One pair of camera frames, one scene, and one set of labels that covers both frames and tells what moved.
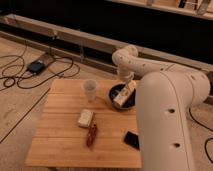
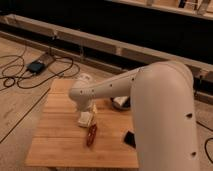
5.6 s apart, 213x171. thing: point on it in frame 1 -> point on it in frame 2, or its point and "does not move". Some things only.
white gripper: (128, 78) -> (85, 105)
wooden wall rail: (97, 41) does not move
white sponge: (85, 117) does not move
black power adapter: (35, 67) does not move
